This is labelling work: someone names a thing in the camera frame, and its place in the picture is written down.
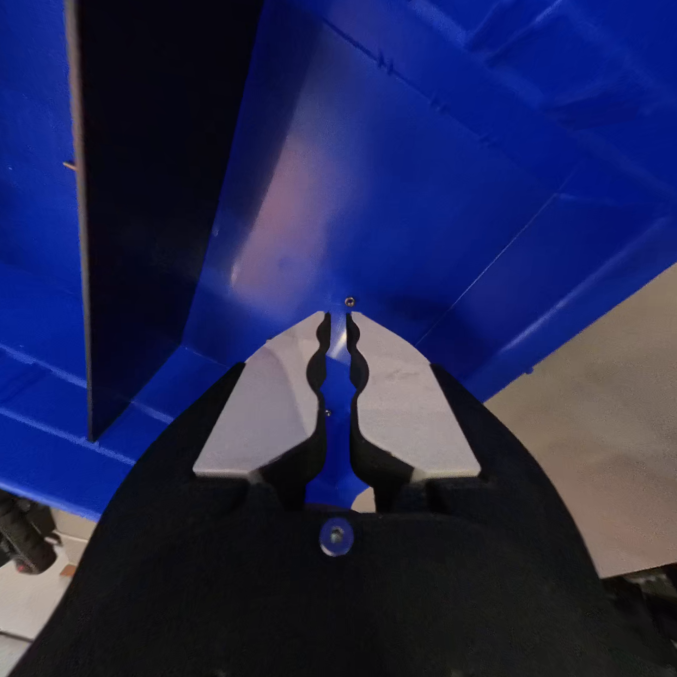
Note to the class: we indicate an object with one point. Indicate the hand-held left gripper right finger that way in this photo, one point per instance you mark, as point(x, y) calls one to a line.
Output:
point(412, 418)

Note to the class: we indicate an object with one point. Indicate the black bin divider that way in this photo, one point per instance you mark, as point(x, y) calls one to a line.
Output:
point(158, 185)

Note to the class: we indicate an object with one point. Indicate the blue plastic bin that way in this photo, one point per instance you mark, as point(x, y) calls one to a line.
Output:
point(396, 185)

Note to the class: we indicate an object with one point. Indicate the grey desk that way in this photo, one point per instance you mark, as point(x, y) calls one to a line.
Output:
point(608, 423)

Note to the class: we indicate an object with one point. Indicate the black device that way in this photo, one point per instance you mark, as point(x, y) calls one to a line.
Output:
point(24, 534)

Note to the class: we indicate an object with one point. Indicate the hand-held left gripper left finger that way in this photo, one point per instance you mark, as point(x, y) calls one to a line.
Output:
point(259, 418)

